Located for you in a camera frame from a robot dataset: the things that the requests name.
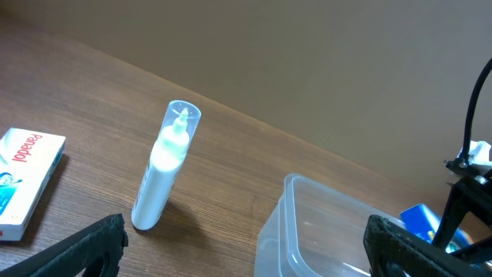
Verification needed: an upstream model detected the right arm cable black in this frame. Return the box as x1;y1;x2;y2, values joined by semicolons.
459;58;492;163

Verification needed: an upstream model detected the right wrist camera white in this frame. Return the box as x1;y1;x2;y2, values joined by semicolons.
458;141;491;175

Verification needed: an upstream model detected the white Panadol box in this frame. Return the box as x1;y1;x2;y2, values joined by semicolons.
1;128;65;242

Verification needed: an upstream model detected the blue VapoDrops box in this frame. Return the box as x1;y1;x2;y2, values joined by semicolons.
400;204;473;253

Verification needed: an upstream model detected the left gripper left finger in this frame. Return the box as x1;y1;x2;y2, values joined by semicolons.
1;213;128;277

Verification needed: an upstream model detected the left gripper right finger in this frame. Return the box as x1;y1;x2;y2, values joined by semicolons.
363;215;491;277

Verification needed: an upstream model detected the white spray bottle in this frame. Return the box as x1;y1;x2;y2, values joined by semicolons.
131;100;201;231

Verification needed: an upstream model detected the clear plastic container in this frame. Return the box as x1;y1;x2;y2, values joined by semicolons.
254;173;386;277

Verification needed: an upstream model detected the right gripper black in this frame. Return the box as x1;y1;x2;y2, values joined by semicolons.
432;158;492;264

